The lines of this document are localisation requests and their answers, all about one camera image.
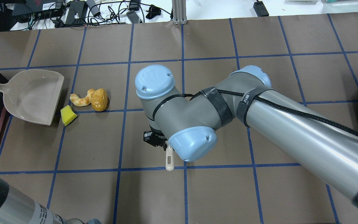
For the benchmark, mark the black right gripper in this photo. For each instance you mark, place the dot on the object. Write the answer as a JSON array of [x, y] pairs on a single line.
[[154, 138]]

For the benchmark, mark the curved bread crust piece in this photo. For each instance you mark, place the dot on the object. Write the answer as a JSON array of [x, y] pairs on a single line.
[[80, 102]]

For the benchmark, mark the yellow sponge piece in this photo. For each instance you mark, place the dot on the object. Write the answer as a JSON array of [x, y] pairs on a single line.
[[67, 115]]

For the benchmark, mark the beige plastic dustpan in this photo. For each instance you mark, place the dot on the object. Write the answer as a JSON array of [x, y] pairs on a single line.
[[32, 95]]

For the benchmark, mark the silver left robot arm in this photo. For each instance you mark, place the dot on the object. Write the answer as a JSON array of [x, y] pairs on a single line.
[[18, 208]]

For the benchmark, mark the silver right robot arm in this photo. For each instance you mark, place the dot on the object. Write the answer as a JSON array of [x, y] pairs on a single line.
[[326, 148]]

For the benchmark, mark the black power adapter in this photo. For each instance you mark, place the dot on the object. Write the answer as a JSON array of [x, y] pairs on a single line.
[[260, 9]]

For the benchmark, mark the aluminium frame post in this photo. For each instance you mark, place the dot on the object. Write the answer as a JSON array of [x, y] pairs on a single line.
[[179, 16]]

